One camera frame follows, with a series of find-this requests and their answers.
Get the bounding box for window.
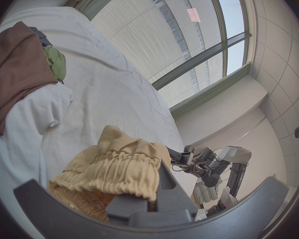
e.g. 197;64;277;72
91;0;252;109

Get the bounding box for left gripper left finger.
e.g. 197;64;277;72
105;194;150;220

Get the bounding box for brown garment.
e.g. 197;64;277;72
0;21;59;144

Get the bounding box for tan shorts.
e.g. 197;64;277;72
49;125;171;223

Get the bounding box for bed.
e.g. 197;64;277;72
0;0;190;236

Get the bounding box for pale blue garment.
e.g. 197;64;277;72
0;84;74;233

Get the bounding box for dark blue garment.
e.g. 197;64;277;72
30;26;53;47

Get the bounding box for grey-green curtain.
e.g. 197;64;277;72
75;0;110;22

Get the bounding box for olive green garment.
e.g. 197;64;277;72
42;45;66;80

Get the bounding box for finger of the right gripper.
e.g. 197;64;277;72
165;145;183;163

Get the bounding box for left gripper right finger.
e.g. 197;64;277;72
156;158;199;221

